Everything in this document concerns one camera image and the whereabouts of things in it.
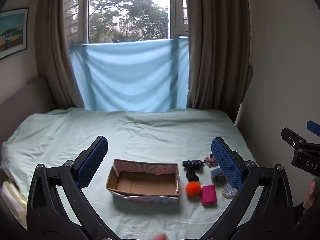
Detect black patterned scrunchie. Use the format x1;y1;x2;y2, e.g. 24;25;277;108
182;159;206;172

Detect grey blue sock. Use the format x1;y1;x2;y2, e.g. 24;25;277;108
210;167;227;187

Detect pale green bed sheet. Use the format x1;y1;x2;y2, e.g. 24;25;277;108
0;107;261;240

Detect framed wall poster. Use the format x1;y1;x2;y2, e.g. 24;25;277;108
0;7;29;61

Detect person's right hand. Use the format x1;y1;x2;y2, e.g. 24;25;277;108
303;179;317;209

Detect white window frame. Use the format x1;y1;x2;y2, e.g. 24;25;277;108
61;0;189;44

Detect cardboard box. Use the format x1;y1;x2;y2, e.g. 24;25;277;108
106;158;182;204

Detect pink scrunchie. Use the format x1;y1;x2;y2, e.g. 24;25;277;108
203;154;219;168

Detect light blue hanging cloth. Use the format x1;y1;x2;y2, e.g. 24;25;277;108
68;37;190;113

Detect pink fabric pouch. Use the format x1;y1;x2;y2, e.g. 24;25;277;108
201;185;218;207

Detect plain black scrunchie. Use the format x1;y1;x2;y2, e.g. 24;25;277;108
185;170;201;183

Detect beige curtain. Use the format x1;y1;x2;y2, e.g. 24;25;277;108
33;0;87;111
186;0;253;123

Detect pale folded bedding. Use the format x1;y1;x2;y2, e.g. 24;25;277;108
0;177;28;230

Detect silver glitter sponge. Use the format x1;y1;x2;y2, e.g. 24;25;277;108
221;182;239;199

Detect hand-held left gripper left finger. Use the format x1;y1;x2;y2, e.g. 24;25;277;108
26;135;113;239

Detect orange fluffy pompom keychain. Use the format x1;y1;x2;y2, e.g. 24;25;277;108
185;181;202;197

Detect person's right forearm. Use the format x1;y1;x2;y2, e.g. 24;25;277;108
293;205;320;233

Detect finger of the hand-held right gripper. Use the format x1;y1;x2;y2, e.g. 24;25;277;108
281;127;307;147
307;120;320;138

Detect green tree outdoors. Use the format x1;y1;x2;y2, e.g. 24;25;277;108
89;0;171;44

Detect beige bed headboard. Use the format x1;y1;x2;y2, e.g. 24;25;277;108
0;76;54;144

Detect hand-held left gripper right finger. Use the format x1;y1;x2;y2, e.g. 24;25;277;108
207;137;293;239

